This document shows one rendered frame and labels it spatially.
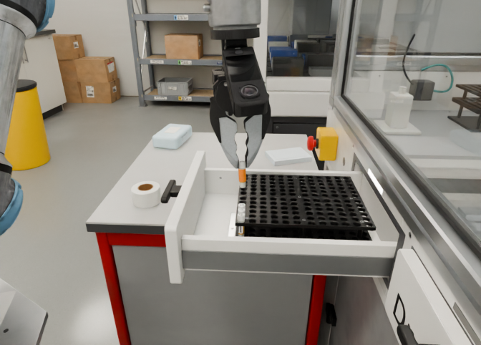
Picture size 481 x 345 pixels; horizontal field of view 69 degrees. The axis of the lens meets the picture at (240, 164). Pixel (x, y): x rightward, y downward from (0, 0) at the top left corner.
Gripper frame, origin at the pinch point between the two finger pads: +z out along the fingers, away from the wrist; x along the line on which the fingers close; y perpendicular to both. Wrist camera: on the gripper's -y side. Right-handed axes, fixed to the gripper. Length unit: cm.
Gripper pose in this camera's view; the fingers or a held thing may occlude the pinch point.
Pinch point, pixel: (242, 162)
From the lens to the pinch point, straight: 55.9
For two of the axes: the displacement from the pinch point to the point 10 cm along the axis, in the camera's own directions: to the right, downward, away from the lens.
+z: 0.4, 9.2, 4.0
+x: -9.9, 0.9, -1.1
